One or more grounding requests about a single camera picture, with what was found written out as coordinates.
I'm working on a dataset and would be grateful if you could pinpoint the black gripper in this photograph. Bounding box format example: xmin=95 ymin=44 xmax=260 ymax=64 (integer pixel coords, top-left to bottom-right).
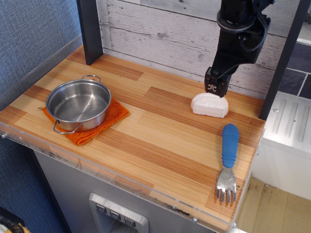
xmin=204 ymin=13 xmax=271 ymax=98

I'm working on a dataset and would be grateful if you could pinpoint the white semicircle cheese shape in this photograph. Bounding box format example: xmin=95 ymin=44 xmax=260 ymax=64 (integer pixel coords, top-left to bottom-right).
xmin=191 ymin=93 xmax=229 ymax=118

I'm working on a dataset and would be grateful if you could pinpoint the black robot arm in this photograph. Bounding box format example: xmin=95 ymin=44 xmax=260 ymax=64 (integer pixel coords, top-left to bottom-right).
xmin=205 ymin=0 xmax=274 ymax=98

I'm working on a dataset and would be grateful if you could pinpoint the white ridged sink unit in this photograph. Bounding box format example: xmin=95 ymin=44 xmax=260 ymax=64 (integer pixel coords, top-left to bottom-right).
xmin=252 ymin=92 xmax=311 ymax=200

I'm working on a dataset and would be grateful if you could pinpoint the orange cloth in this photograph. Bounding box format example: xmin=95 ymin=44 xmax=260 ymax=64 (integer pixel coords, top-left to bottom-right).
xmin=42 ymin=98 xmax=130 ymax=146

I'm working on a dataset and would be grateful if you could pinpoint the stainless steel pot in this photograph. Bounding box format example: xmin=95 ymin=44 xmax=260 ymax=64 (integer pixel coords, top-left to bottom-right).
xmin=46 ymin=75 xmax=112 ymax=134

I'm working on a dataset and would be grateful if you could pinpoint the silver dispenser panel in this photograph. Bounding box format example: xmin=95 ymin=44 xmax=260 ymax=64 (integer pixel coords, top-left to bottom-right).
xmin=89 ymin=193 xmax=149 ymax=233

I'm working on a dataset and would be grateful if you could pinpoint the yellow black object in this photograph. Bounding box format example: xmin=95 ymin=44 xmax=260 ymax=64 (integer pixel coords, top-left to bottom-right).
xmin=0 ymin=216 xmax=30 ymax=233

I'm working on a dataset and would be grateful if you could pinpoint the dark right post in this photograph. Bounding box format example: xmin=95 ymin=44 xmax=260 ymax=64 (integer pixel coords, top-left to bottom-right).
xmin=259 ymin=0 xmax=311 ymax=120

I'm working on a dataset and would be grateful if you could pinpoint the dark post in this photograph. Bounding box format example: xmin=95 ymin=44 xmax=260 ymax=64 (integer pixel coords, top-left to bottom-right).
xmin=76 ymin=0 xmax=103 ymax=65
xmin=259 ymin=0 xmax=311 ymax=120

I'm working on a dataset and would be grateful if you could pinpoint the blue handled fork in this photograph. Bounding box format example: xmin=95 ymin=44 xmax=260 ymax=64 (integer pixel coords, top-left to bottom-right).
xmin=216 ymin=124 xmax=239 ymax=203

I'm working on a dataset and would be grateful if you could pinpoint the dark left post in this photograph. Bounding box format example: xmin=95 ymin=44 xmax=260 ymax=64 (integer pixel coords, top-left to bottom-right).
xmin=76 ymin=0 xmax=103 ymax=65

